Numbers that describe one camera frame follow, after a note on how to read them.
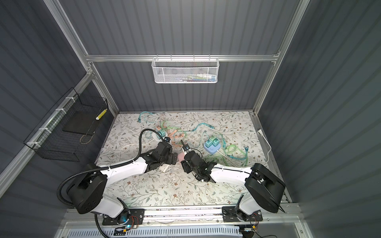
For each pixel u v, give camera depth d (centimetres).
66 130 71
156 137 102
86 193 44
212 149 96
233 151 97
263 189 43
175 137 104
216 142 94
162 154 68
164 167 87
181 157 92
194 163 65
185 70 124
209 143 94
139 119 116
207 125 112
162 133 99
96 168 47
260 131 108
